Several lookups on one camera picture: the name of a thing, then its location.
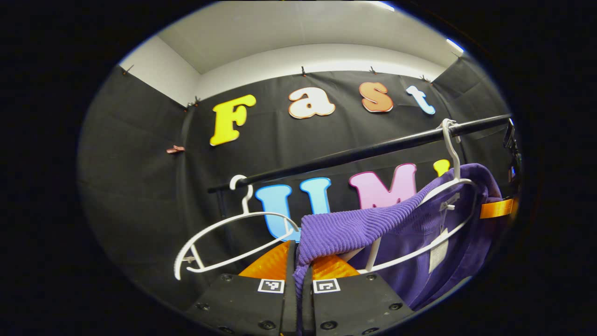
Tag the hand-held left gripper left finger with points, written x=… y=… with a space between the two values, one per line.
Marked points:
x=290 y=298

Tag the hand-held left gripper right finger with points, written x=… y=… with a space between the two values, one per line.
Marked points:
x=308 y=312

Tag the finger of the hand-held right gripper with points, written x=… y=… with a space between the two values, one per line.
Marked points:
x=496 y=208

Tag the purple jacket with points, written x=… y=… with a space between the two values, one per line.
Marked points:
x=345 y=228

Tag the white plastic clothes hanger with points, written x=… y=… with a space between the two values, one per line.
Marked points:
x=456 y=163
x=177 y=266

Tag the black clothes rack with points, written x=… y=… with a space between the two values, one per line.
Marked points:
x=373 y=150

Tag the small ceiling light panel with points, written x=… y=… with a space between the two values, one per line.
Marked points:
x=454 y=45

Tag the black backdrop cloth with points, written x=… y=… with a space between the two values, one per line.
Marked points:
x=140 y=196

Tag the large ceiling light panel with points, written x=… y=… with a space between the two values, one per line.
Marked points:
x=383 y=4

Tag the red cloth clip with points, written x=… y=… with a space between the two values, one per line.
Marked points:
x=175 y=149

